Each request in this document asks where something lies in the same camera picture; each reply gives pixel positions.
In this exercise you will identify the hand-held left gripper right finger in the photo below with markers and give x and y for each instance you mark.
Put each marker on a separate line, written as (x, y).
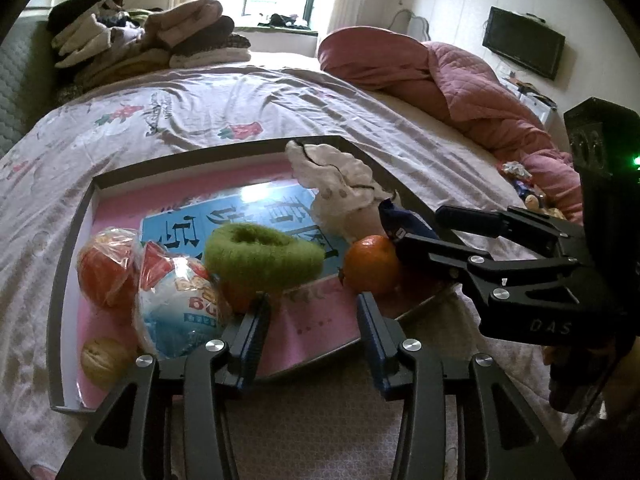
(375, 345)

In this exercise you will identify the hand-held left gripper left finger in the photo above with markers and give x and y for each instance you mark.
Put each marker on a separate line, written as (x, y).
(255, 340)

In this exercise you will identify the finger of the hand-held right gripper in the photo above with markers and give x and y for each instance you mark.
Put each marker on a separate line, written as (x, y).
(500, 225)
(440, 255)

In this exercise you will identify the blue snack packet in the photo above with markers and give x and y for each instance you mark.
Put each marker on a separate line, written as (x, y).
(400, 220)

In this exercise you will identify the blue and white ball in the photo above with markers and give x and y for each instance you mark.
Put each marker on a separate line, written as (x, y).
(180, 310)

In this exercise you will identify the white patterned cloth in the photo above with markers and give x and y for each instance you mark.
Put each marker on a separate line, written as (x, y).
(340, 180)

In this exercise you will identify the walnut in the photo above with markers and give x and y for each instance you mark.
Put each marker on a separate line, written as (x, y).
(107, 362)

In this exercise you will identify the orange ball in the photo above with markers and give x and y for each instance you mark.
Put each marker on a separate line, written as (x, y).
(105, 275)

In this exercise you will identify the grey cardboard box tray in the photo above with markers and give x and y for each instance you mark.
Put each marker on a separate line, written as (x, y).
(75, 240)

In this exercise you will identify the small colourful toys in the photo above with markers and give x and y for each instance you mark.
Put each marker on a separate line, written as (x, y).
(520, 180)

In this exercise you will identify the white plastic drawer cabinet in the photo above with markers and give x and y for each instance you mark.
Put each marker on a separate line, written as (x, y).
(535, 97)

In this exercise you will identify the pink quilt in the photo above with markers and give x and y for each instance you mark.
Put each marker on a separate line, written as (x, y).
(450, 90)

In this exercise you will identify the white ornate chair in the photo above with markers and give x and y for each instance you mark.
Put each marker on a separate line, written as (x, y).
(417, 25)

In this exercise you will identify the dark clothing on windowsill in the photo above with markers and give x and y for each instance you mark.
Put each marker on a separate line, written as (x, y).
(287, 20)

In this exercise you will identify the pile of folded clothes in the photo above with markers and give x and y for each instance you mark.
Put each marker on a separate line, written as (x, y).
(165, 35)

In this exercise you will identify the grey quilted headboard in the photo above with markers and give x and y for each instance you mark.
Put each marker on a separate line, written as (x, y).
(20, 75)

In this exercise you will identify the black wall television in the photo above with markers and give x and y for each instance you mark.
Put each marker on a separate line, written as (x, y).
(525, 42)

